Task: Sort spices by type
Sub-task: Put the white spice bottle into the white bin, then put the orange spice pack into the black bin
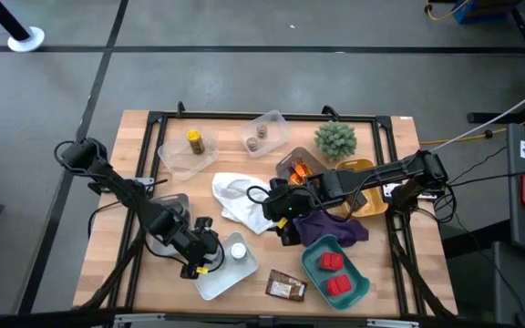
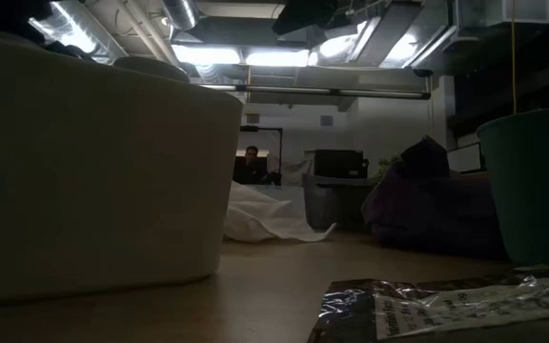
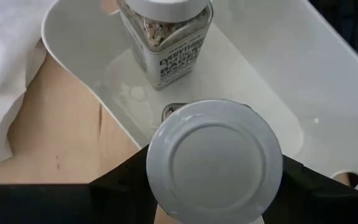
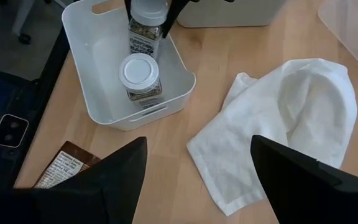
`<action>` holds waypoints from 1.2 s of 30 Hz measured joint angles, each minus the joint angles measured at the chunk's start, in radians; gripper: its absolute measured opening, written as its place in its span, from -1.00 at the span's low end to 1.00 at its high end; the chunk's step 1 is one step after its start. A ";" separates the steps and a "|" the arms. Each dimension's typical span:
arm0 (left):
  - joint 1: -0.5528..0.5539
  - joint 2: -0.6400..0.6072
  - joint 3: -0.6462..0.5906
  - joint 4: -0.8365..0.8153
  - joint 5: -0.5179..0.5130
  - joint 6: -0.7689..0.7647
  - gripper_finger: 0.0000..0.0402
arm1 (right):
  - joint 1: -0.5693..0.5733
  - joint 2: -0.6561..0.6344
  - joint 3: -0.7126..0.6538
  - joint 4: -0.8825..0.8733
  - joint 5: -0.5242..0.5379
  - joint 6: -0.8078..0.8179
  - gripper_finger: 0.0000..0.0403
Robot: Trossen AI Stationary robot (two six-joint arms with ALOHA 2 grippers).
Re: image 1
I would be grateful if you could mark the brown orange spice packet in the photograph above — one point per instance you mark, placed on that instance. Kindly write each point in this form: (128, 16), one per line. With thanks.
(293, 177)
(303, 168)

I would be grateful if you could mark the white lid spice jar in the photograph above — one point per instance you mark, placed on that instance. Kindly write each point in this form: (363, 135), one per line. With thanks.
(238, 250)

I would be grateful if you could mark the grey brown translucent tray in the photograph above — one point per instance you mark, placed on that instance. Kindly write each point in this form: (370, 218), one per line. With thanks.
(290, 161)

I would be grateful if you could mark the black post white base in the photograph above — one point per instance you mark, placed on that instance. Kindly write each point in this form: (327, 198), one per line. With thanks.
(26, 40)

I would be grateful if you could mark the blue box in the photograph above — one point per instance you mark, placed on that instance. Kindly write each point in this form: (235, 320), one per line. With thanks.
(481, 11)

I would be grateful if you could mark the yellow lid spice jar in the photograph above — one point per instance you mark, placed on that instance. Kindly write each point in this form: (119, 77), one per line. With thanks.
(195, 142)

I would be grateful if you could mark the green spiky ball plant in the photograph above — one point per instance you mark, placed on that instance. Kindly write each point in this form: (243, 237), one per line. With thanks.
(335, 140)

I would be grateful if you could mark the clear plastic container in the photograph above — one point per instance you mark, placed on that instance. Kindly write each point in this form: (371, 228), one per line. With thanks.
(276, 132)
(180, 159)

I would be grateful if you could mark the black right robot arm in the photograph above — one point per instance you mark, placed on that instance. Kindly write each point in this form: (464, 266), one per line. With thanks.
(381, 171)

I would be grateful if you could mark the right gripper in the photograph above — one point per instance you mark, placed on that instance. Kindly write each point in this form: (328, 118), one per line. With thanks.
(290, 202)

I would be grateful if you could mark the white label plate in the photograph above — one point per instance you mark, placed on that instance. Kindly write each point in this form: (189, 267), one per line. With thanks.
(389, 189)

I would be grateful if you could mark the white cloth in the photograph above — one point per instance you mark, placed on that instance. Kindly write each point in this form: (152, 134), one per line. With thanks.
(239, 205)

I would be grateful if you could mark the teal plastic tray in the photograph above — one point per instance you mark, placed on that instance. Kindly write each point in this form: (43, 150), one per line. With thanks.
(313, 269)

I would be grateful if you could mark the dark grey cabinet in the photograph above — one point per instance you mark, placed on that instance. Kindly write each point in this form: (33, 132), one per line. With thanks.
(522, 287)

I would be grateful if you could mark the black metal stand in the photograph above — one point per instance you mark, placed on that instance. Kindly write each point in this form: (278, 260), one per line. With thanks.
(486, 117)

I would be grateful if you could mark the brown packet white label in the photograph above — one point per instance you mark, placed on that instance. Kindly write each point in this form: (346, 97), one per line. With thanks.
(285, 284)

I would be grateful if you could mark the black metal table frame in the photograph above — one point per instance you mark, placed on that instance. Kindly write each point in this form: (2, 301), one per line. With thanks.
(290, 116)

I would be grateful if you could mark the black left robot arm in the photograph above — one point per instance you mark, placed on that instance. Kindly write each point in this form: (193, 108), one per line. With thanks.
(121, 187)

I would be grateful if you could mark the dark green spice tin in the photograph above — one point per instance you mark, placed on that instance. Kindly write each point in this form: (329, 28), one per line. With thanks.
(360, 200)

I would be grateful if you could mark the purple cloth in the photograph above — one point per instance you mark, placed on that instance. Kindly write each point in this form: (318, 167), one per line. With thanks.
(335, 230)

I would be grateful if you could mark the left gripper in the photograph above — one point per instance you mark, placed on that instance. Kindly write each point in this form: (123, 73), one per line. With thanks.
(194, 246)

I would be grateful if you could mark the white plastic tray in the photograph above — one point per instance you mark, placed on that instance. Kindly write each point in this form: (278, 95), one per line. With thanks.
(230, 278)

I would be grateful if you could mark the yellow plastic tray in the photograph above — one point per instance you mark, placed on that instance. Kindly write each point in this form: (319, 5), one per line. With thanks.
(376, 205)

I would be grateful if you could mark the red spice box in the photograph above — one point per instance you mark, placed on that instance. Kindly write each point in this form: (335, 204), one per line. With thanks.
(332, 261)
(339, 285)

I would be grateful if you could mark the silver metal rail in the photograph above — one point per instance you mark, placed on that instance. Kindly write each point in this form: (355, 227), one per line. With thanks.
(198, 321)

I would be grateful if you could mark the grey plastic bin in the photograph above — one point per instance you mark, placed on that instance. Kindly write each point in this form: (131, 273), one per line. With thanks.
(164, 199)

